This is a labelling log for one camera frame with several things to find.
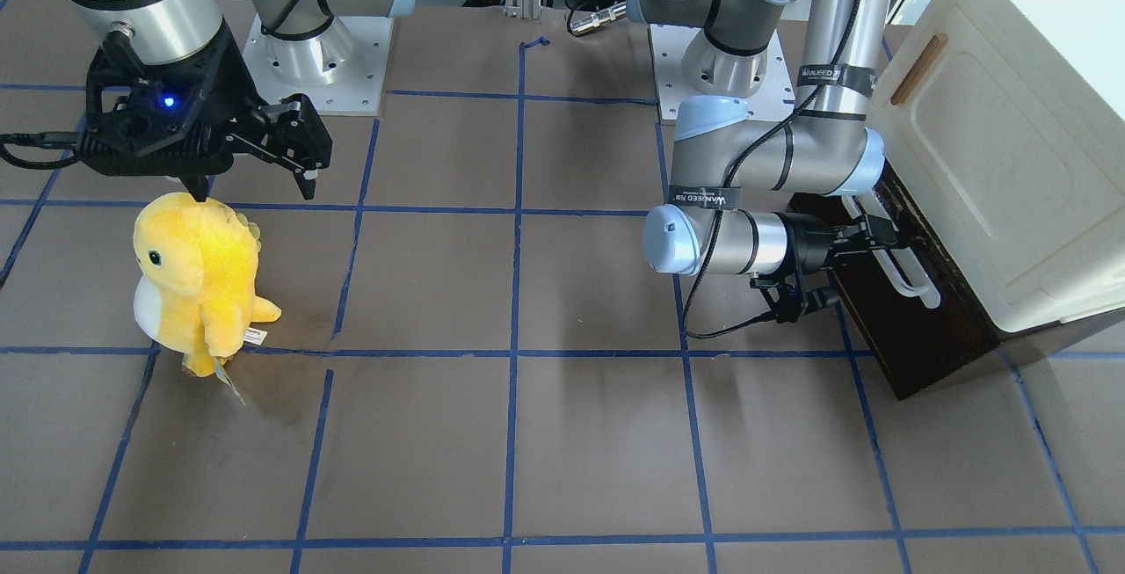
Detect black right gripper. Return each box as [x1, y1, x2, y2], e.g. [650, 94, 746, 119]
[74, 25, 333, 201]

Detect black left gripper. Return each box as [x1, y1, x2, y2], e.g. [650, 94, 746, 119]
[777, 213, 915, 276]

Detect wooden drawer with white handle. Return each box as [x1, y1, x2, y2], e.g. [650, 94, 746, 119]
[833, 168, 1013, 400]

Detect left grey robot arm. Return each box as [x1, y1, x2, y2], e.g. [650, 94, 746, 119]
[627, 0, 889, 276]

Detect yellow plush dinosaur toy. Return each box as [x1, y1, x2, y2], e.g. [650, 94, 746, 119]
[133, 191, 281, 387]

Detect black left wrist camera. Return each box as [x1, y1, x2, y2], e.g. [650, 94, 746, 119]
[748, 273, 840, 324]

